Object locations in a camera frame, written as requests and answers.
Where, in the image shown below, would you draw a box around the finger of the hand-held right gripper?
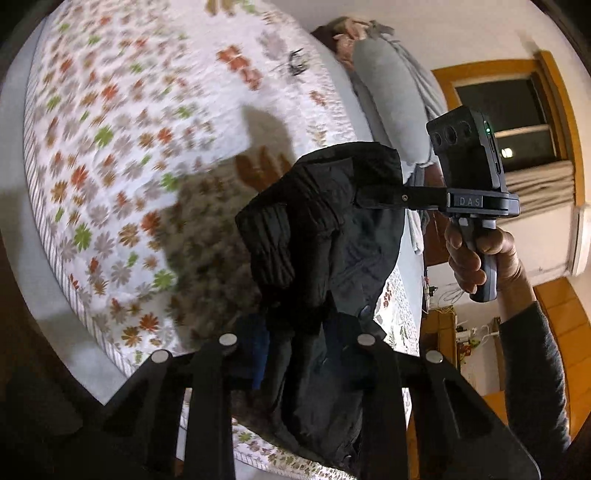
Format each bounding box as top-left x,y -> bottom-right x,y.
353,184 -> 450,210

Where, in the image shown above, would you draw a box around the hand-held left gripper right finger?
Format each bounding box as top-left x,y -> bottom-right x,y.
358,332 -> 542,480

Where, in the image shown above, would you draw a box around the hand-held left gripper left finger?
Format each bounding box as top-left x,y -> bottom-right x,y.
92,318 -> 273,480

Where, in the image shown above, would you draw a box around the black quilted jacket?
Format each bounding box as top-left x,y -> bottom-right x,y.
235,142 -> 409,480

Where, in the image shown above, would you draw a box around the person's right forearm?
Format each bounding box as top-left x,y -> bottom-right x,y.
498,258 -> 573,462

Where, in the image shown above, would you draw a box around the person's right hand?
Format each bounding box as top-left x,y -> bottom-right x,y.
444,222 -> 519,296

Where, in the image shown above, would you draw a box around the wooden framed window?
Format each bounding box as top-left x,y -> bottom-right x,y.
431,51 -> 586,163

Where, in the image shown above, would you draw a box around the dark wooden nightstand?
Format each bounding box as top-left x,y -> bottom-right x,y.
421,307 -> 459,366

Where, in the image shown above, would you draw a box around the beige curtain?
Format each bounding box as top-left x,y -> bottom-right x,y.
501,159 -> 576,207

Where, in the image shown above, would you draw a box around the black hair clip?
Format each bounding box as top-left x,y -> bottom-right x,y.
272,48 -> 308,77

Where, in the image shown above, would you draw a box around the wooden wardrobe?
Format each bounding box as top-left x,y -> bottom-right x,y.
533,272 -> 591,444

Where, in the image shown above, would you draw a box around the bed with light blue sheet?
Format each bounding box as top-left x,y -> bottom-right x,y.
0,0 -> 430,480

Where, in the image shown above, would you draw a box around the floral quilted bedspread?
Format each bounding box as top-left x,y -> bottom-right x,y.
23,0 -> 423,480

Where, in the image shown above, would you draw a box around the hanging wall cables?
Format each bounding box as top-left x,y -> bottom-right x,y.
424,276 -> 467,315

